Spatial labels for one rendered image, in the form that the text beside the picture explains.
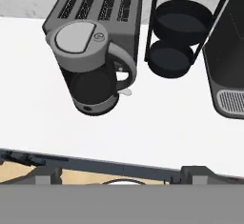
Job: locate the grey and black electric kettle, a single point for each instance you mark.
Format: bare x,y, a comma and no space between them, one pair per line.
81,51

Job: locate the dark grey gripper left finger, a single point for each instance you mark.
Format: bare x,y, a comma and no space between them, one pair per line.
44,174

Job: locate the white round object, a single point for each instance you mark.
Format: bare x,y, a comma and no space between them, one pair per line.
124,182

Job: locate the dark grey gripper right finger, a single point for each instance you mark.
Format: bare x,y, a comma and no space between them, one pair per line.
198,173

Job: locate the grey four-slot toaster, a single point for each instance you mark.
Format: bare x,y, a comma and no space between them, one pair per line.
125,40

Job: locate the black coffee machine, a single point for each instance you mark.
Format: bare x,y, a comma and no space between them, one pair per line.
227,65

